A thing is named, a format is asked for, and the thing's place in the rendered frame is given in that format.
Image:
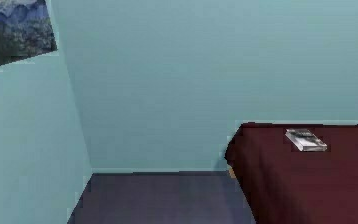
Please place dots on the grey white book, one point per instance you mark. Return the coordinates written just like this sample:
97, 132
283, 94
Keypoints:
306, 140

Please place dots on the dark red covered bed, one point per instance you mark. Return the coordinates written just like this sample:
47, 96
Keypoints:
307, 180

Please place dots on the mountain landscape wall picture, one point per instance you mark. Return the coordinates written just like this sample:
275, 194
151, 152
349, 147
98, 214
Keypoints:
17, 30

